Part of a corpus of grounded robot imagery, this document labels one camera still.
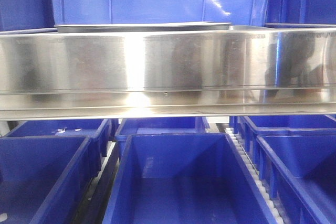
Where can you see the roller track divider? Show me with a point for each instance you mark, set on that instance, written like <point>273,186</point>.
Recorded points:
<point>234,138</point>
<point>96,197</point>

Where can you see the blue bin rear lower left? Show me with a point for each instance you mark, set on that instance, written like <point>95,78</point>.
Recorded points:
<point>99,131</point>

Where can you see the blue bin rear lower centre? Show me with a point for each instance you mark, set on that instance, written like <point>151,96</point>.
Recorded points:
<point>167,125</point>

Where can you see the roller track divider lower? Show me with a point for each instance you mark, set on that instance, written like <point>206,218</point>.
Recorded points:
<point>234,138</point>

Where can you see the blue bin upper left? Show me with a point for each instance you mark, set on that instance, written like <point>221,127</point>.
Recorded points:
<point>27,14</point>

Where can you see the blue bin rear lower right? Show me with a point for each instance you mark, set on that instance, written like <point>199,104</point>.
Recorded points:
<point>249,127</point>

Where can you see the blue bin upper right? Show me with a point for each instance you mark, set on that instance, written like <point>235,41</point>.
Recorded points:
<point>300,13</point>

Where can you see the stainless steel shelf front rail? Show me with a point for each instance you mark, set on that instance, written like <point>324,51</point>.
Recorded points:
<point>240,71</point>

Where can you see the left roller track divider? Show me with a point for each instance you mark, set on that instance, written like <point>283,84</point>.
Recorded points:
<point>96,197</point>

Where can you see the silver metal tray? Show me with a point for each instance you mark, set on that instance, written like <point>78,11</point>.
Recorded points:
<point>112,28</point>

